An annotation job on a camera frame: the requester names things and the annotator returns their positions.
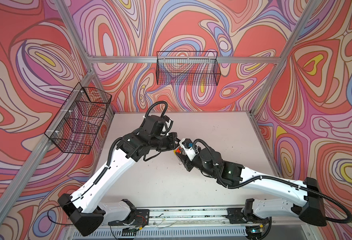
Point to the black wire basket wall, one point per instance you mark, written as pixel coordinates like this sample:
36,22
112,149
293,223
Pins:
76,132
191,68

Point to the black wire basket left wall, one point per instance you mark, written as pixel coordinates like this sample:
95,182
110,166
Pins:
76,132

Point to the black wire basket back wall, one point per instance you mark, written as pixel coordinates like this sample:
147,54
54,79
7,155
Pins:
191,68

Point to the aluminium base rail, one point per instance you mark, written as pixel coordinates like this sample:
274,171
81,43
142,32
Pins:
204,223

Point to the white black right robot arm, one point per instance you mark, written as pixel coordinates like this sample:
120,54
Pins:
299,199

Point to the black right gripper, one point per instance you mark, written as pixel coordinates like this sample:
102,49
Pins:
186,162

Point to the aluminium frame extrusion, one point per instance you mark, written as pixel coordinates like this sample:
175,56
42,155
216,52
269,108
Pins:
39,64

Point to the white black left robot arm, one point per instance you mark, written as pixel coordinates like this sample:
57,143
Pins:
84,207

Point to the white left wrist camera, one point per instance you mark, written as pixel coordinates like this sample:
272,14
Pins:
168,124

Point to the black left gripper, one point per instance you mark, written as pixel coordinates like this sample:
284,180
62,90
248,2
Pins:
173,137

